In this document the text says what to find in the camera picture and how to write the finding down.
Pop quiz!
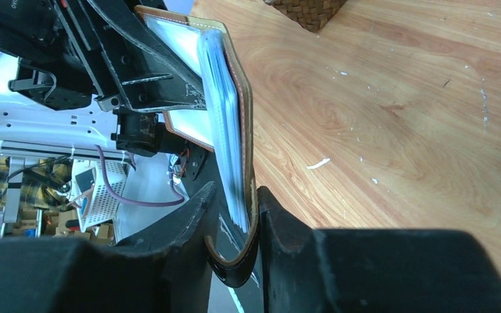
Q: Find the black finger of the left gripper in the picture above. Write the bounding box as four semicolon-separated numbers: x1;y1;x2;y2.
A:
88;1;206;113

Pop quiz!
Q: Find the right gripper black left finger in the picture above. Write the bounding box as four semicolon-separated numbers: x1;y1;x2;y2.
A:
0;182;217;312

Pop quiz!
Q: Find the white perforated box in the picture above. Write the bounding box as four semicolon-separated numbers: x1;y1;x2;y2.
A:
69;160;128;231

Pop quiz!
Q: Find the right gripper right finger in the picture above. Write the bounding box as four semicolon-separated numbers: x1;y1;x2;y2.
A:
258;186;501;312

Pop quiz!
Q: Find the woven wicker basket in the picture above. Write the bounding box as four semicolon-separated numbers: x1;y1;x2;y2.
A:
264;0;348;33

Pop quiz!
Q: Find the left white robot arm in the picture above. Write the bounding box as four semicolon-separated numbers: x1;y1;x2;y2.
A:
0;1;205;157

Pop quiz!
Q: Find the yellow plaid cloth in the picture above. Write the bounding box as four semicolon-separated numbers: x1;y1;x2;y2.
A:
0;157;72;211

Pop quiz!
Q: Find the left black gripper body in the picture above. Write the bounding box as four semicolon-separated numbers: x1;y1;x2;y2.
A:
8;1;122;112

